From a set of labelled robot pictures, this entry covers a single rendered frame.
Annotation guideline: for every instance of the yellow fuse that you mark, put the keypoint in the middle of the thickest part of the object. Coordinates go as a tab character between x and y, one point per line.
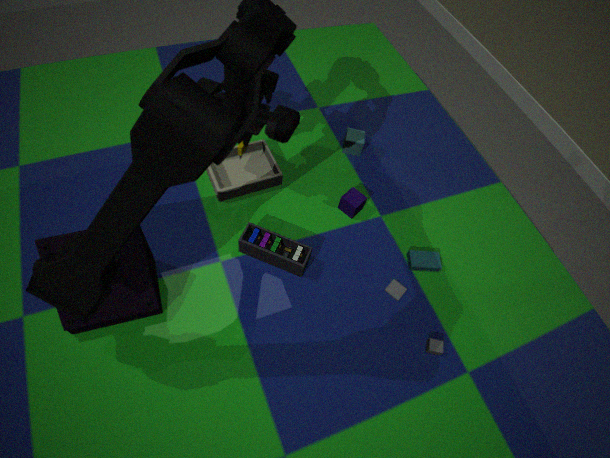
241	149

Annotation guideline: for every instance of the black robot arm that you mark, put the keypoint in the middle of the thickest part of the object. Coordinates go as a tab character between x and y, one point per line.
180	133

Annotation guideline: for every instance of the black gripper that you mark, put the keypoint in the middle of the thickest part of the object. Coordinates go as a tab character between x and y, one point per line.
280	124

